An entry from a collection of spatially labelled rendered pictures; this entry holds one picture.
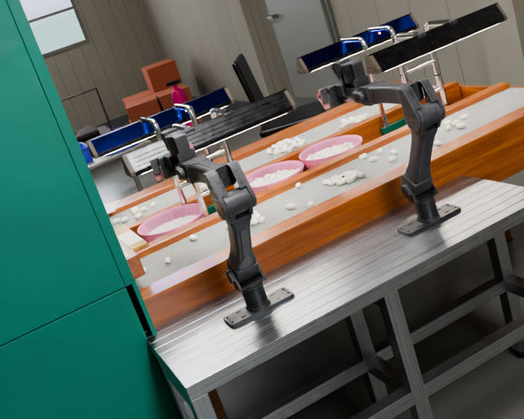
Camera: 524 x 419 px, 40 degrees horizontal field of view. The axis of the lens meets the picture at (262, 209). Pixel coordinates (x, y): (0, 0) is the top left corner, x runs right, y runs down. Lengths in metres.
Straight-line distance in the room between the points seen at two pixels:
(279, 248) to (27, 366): 0.80
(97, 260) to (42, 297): 0.17
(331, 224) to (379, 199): 0.19
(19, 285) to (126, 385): 0.42
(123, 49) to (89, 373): 8.88
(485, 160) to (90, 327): 1.44
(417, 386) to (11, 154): 1.26
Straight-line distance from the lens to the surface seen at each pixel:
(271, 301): 2.02
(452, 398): 2.62
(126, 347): 2.10
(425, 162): 2.14
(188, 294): 2.15
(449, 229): 2.17
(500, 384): 2.65
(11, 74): 1.92
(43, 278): 1.99
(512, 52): 4.37
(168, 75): 9.36
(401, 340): 2.05
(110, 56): 10.70
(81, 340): 2.06
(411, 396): 2.14
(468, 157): 2.58
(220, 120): 2.43
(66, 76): 10.58
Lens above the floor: 1.54
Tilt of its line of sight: 18 degrees down
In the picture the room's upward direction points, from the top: 19 degrees counter-clockwise
